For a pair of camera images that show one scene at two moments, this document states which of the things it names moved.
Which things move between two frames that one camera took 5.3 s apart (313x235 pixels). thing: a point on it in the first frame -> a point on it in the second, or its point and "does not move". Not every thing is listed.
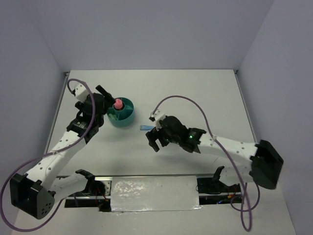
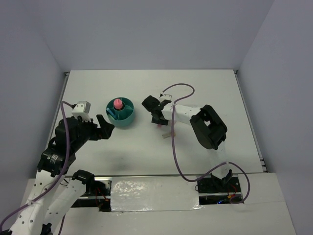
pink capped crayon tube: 118,104 does not move
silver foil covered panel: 154,193 does not move
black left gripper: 107,96 -> 104,132
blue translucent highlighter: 146,128 -> 108,109
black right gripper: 153,135 -> 162,122
